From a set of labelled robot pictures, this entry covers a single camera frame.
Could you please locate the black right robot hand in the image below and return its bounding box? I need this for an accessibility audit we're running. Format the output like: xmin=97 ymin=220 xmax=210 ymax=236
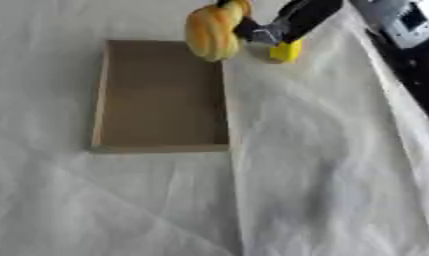
xmin=215 ymin=0 xmax=346 ymax=46

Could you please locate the yellow orange soft toy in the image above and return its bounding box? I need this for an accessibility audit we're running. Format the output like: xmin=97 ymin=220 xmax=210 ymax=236
xmin=184 ymin=0 xmax=253 ymax=63

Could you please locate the open cardboard box brown inside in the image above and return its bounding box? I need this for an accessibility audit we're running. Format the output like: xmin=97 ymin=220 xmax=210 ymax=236
xmin=88 ymin=39 xmax=232 ymax=154

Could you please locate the yellow block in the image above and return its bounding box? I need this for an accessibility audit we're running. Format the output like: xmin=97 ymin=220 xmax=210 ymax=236
xmin=268 ymin=39 xmax=305 ymax=63

